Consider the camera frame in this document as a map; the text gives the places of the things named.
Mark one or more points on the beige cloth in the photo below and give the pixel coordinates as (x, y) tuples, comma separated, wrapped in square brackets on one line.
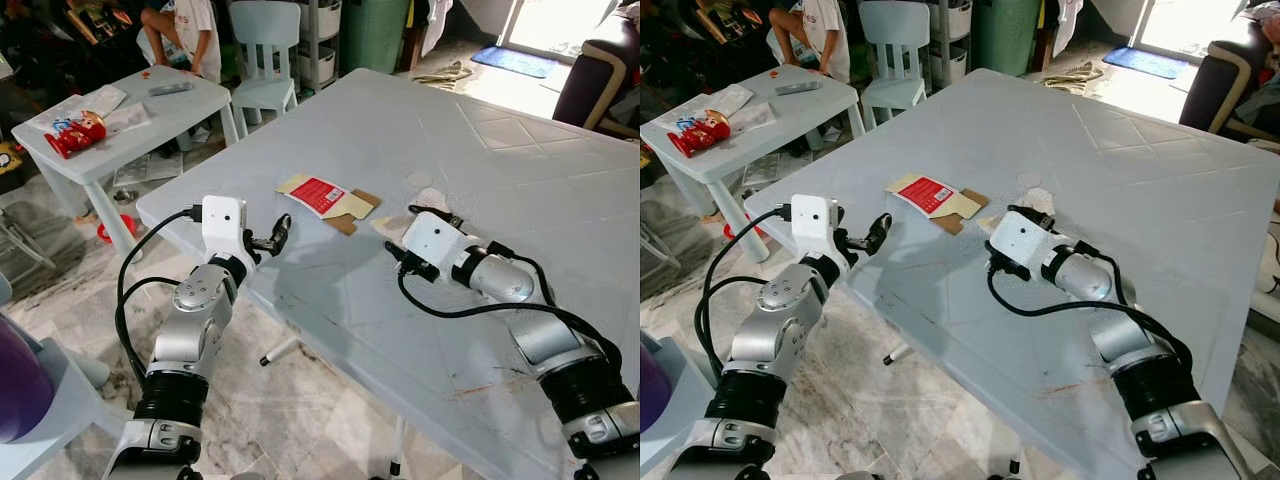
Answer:
[(1072, 75), (445, 74)]

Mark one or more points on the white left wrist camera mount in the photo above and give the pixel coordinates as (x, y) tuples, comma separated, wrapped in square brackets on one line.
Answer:
[(222, 225), (812, 225)]

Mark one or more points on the large grey plastic table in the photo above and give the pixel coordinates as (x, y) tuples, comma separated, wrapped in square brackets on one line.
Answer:
[(1100, 150), (500, 150)]

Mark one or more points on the dark armchair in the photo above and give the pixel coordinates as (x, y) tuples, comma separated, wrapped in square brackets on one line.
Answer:
[(1215, 85), (600, 85)]

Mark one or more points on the red bowl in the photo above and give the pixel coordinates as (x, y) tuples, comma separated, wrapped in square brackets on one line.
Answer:
[(735, 228), (105, 232)]

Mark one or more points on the light blue children's chair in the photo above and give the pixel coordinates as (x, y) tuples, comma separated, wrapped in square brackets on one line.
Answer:
[(895, 25), (265, 25)]

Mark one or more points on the red and tan card package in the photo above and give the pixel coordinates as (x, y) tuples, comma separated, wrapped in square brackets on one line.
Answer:
[(318, 193), (930, 193)]

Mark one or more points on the red toy figure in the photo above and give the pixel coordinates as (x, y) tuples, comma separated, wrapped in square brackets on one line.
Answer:
[(700, 130), (75, 133)]

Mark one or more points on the blue doormat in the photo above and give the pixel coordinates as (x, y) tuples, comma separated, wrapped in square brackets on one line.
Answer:
[(515, 62), (1145, 62)]

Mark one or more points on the seated person in white shirt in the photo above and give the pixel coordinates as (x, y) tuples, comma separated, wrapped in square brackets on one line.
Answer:
[(195, 30), (825, 30)]

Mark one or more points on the white plastic sheet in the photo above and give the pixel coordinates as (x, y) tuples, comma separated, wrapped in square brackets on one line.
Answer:
[(95, 100), (730, 98)]

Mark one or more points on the white storage rack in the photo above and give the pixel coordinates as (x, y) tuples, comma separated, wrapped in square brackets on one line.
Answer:
[(955, 60), (325, 60)]

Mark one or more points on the grey remote control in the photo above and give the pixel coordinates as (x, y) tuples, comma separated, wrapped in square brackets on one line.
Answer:
[(170, 89), (798, 87)]

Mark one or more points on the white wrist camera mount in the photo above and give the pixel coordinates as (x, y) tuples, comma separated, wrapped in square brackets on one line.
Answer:
[(1020, 242), (222, 225), (432, 245), (812, 225)]

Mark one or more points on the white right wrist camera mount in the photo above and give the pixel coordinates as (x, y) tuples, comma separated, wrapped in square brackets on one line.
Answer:
[(1020, 242), (432, 245)]

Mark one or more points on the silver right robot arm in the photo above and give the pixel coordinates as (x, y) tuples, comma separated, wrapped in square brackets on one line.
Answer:
[(1085, 280), (500, 280)]

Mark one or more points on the light blue plastic chair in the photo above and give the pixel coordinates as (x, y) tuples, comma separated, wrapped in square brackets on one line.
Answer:
[(680, 420), (70, 400)]

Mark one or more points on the green plastic bin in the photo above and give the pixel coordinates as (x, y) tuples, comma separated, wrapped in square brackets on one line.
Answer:
[(1005, 35), (375, 35)]

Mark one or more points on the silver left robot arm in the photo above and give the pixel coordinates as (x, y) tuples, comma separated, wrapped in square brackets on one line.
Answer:
[(770, 330), (190, 330)]

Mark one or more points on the purple rubbish bin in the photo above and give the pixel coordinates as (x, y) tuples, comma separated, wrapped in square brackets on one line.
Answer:
[(650, 390), (20, 385)]

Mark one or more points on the small white children's table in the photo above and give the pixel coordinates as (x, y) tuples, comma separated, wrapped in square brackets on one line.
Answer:
[(810, 105), (180, 110)]

